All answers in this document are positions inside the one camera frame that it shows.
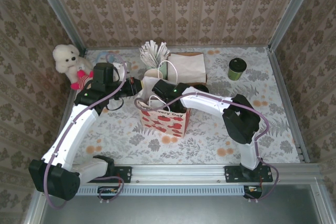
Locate pale green holder cup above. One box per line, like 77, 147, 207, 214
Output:
157, 61, 169, 80

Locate white paper napkin stack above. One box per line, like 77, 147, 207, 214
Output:
167, 52, 206, 83

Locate beige paper stick packets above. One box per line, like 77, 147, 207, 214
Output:
156, 41, 171, 63

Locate grey slotted cable duct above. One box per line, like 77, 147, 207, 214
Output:
78, 185, 246, 196

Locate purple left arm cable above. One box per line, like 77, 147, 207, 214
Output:
43, 52, 129, 208

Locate pink red striped plush toy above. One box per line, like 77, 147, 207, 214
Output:
70, 69, 96, 91

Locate grey metal panel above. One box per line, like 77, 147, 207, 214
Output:
39, 195, 325, 224

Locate aluminium frame post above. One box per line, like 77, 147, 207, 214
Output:
30, 0, 87, 51
267, 0, 320, 51

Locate white teddy bear plush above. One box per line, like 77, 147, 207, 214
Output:
52, 44, 94, 84

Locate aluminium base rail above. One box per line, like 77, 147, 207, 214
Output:
78, 163, 320, 184

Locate light blue round toy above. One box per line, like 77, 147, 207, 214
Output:
96, 50, 112, 63

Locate white wrapped straws bundle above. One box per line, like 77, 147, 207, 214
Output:
139, 39, 161, 69

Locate thin black left gripper cable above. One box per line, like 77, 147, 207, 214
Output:
106, 97, 124, 111

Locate aluminium side rail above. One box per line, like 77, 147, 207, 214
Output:
267, 47, 312, 164
62, 87, 78, 125

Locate floral patterned table cover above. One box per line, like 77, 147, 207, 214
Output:
64, 47, 301, 166

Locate aluminium back rail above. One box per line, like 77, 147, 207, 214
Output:
86, 44, 270, 50

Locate black cable outlet box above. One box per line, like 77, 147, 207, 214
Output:
97, 186, 118, 200
243, 185, 263, 200

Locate poppy print paper gift bag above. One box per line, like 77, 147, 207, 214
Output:
134, 60, 192, 138

